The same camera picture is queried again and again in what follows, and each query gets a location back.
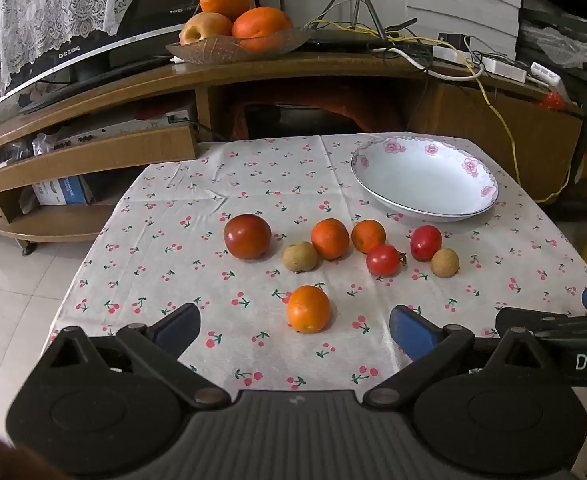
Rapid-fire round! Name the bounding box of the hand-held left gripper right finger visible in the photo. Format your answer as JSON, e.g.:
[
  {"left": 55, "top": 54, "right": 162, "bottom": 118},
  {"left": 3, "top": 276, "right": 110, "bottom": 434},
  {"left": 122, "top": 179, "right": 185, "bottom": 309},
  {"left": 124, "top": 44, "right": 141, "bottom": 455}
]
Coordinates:
[{"left": 362, "top": 305, "right": 557, "bottom": 408}]

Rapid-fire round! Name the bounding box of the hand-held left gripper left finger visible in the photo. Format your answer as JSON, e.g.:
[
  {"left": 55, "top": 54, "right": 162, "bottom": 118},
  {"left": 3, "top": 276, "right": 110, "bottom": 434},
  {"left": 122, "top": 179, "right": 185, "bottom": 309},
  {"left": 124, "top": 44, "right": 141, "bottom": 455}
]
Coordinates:
[{"left": 38, "top": 303, "right": 232, "bottom": 407}]

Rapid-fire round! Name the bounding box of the small brown kiwi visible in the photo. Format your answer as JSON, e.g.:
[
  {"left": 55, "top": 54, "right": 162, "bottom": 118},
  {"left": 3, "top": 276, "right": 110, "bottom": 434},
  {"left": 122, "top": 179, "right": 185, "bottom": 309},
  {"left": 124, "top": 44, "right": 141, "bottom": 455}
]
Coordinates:
[
  {"left": 282, "top": 242, "right": 318, "bottom": 274},
  {"left": 431, "top": 248, "right": 460, "bottom": 278}
]

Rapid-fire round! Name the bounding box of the round small red tomato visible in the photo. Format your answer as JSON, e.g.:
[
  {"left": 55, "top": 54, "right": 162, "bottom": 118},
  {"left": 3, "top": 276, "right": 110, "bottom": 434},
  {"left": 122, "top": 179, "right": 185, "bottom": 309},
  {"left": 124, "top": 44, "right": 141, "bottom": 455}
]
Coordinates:
[{"left": 366, "top": 244, "right": 401, "bottom": 277}]

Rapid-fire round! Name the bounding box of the oval small red tomato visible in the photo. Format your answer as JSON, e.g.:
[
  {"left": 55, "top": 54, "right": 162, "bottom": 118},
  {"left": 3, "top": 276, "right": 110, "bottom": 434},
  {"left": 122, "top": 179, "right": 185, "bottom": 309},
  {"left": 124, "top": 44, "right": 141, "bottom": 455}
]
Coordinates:
[{"left": 410, "top": 225, "right": 443, "bottom": 262}]

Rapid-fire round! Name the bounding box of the small orange tangerine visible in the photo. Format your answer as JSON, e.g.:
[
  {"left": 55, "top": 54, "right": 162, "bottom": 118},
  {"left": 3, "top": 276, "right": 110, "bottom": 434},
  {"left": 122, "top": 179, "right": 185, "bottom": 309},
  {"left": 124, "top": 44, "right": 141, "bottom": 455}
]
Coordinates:
[{"left": 351, "top": 219, "right": 387, "bottom": 254}]

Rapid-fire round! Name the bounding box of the large dark red tomato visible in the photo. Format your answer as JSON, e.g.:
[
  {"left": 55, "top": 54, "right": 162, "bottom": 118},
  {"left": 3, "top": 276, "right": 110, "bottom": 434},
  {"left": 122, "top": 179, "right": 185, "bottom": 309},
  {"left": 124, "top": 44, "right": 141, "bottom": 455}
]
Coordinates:
[{"left": 224, "top": 214, "right": 272, "bottom": 260}]

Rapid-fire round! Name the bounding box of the white floral bowl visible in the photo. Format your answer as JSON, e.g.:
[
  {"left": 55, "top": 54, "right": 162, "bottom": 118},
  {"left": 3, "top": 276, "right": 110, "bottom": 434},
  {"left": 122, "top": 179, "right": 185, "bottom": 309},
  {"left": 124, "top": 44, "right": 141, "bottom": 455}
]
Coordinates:
[{"left": 351, "top": 137, "right": 499, "bottom": 223}]

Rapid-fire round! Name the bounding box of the cherry print tablecloth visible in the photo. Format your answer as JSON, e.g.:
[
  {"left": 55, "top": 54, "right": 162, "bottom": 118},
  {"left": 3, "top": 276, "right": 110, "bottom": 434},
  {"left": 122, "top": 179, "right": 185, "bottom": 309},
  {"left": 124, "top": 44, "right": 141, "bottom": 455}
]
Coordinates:
[{"left": 46, "top": 132, "right": 587, "bottom": 480}]

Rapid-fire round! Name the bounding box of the blue and white box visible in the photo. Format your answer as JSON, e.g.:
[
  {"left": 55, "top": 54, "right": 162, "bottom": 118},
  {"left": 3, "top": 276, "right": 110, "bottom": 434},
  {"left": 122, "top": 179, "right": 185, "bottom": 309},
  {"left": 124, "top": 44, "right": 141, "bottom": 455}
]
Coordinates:
[{"left": 31, "top": 175, "right": 94, "bottom": 206}]

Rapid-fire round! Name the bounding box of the silver media player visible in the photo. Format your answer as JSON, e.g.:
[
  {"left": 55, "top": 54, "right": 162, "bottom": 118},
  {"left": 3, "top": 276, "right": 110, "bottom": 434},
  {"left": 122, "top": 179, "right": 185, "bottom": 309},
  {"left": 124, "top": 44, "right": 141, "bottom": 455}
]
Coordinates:
[{"left": 48, "top": 110, "right": 197, "bottom": 152}]

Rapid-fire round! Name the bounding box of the small white device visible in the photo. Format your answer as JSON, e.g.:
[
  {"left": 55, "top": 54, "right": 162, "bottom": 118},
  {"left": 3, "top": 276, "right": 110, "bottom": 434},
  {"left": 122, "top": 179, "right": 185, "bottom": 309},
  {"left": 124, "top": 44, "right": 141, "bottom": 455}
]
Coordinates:
[{"left": 529, "top": 62, "right": 562, "bottom": 89}]

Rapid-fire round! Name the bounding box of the white power strip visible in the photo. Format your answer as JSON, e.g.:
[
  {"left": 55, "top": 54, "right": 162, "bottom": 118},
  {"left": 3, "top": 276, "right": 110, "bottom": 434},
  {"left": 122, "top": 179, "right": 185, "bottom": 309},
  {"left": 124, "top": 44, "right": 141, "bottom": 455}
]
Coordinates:
[{"left": 432, "top": 45, "right": 528, "bottom": 84}]

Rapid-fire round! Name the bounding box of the clear plastic bag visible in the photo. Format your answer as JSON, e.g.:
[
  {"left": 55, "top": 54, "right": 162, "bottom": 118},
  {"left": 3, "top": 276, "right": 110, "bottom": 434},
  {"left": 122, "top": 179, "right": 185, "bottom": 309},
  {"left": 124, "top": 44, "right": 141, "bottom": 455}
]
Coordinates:
[{"left": 520, "top": 25, "right": 587, "bottom": 69}]

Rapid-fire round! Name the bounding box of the glass fruit dish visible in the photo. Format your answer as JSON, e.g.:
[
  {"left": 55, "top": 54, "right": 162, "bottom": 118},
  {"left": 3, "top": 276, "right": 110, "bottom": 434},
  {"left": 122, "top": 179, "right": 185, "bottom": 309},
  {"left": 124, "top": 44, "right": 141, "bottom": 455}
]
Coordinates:
[{"left": 166, "top": 27, "right": 314, "bottom": 64}]

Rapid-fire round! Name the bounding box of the wooden television cabinet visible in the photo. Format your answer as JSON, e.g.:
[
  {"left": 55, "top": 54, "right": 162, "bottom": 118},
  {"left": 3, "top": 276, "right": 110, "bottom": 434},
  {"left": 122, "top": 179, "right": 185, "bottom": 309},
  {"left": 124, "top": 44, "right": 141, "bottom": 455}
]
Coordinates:
[{"left": 0, "top": 50, "right": 587, "bottom": 257}]

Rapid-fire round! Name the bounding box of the yellow red apple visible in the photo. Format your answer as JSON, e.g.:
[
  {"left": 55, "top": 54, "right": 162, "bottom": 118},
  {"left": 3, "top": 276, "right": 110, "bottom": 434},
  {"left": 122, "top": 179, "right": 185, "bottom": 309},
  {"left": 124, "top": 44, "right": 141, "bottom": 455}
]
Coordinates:
[{"left": 179, "top": 12, "right": 233, "bottom": 45}]

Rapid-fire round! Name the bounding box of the black router with antennas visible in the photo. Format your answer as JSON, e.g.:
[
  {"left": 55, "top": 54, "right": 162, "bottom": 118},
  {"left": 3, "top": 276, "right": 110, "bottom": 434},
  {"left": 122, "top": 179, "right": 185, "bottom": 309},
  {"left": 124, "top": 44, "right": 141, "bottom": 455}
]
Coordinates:
[{"left": 251, "top": 0, "right": 419, "bottom": 52}]

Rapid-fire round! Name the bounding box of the large orange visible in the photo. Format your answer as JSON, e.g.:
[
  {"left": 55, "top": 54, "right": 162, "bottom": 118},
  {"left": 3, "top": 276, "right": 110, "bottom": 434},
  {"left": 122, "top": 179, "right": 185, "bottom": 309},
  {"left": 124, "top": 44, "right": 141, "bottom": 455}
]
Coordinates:
[
  {"left": 200, "top": 0, "right": 251, "bottom": 23},
  {"left": 232, "top": 6, "right": 293, "bottom": 52}
]

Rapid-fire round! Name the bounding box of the white corrugated panel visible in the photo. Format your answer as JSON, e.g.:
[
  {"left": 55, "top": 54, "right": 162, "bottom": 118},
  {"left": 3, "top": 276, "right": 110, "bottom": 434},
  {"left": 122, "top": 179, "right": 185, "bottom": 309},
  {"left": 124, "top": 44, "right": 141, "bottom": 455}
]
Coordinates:
[{"left": 406, "top": 0, "right": 522, "bottom": 61}]

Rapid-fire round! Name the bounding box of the black television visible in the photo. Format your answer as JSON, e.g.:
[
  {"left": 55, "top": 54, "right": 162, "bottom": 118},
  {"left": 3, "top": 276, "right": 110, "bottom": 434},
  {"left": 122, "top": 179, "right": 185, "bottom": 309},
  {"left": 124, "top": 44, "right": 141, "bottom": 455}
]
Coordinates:
[{"left": 0, "top": 0, "right": 209, "bottom": 113}]

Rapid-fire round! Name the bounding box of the white lace cloth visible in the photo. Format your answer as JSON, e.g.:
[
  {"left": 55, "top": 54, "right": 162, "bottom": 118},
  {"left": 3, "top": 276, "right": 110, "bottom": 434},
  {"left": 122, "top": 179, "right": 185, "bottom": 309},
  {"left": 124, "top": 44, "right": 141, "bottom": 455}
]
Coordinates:
[{"left": 0, "top": 0, "right": 147, "bottom": 92}]

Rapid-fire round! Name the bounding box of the thin yellow cable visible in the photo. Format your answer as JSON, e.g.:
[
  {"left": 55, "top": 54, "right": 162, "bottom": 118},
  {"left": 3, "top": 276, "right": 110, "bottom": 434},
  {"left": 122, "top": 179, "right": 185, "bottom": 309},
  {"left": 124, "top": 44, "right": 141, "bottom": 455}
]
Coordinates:
[{"left": 306, "top": 19, "right": 571, "bottom": 204}]

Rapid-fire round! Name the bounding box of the white cable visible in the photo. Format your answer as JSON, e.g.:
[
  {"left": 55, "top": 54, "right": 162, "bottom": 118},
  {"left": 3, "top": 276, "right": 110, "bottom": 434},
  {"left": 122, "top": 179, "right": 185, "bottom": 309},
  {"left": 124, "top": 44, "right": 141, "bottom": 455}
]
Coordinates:
[{"left": 372, "top": 44, "right": 485, "bottom": 82}]

